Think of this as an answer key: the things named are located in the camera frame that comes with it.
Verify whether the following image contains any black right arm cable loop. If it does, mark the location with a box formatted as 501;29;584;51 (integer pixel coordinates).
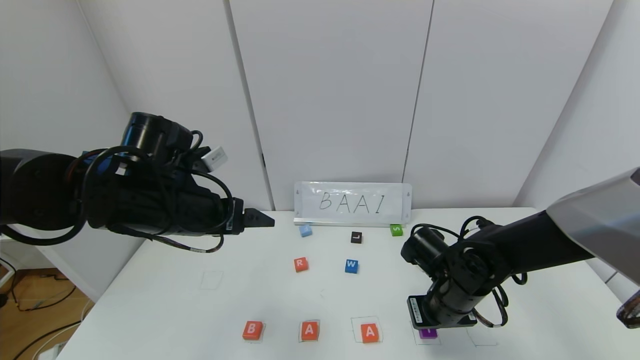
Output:
472;284;510;329

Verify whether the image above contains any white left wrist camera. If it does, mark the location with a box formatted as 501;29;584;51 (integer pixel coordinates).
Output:
201;146;229;173

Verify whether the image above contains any white floor cable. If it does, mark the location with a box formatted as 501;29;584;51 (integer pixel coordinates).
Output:
15;300;96;360

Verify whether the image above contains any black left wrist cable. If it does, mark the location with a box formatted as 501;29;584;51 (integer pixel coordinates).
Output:
185;130;234;238

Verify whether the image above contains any black left arm hanging cable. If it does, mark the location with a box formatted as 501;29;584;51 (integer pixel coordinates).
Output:
0;146;146;247

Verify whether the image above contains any black right camera cable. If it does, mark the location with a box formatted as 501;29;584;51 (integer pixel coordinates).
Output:
410;215;497;242

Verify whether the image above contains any white BAAI sign board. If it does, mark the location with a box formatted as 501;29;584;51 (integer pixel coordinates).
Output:
294;181;412;226

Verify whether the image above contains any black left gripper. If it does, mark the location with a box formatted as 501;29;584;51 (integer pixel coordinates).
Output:
210;197;275;235

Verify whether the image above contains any black floor cable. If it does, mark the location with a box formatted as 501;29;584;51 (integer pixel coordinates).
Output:
0;257;80;313

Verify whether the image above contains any orange letter B block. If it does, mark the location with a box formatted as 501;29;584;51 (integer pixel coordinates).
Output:
242;320;264;341

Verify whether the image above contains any braided right arm hanging cable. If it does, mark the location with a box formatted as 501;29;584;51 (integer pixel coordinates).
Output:
616;290;640;330

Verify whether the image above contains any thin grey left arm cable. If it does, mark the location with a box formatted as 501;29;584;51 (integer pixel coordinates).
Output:
107;225;225;254

